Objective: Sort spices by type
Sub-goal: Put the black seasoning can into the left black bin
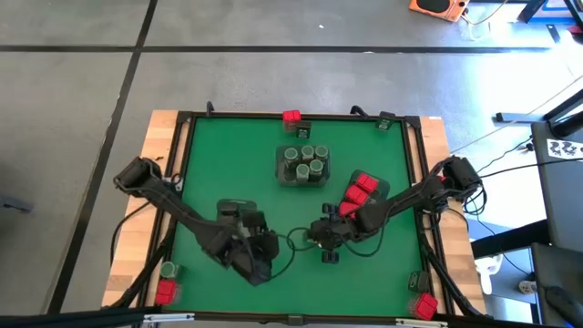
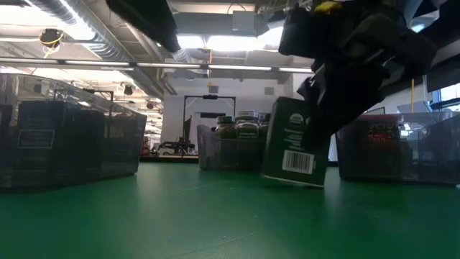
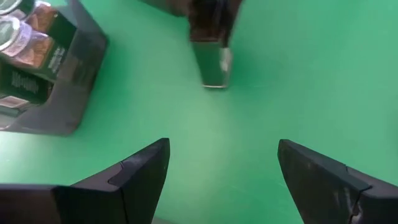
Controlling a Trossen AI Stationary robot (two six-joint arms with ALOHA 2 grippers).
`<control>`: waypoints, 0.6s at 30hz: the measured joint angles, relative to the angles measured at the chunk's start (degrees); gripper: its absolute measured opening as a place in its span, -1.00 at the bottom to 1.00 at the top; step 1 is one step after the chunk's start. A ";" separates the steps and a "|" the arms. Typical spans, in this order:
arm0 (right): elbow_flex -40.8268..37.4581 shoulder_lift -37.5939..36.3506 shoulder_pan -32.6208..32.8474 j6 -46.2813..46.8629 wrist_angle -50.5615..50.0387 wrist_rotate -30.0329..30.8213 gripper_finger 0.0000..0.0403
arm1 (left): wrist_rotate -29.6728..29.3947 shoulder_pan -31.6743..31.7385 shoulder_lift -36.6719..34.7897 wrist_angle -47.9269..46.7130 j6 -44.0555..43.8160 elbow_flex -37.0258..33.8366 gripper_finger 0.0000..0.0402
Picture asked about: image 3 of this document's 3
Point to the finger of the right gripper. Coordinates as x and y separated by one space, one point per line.
231 18
205 21

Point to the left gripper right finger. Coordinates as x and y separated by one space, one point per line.
326 193

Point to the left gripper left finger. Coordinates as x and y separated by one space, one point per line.
93 205

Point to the dark green spice box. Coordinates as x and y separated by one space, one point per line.
208 65

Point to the green table mat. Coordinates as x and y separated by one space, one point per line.
280 77

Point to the grey translucent plastic bin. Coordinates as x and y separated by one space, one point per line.
90 62

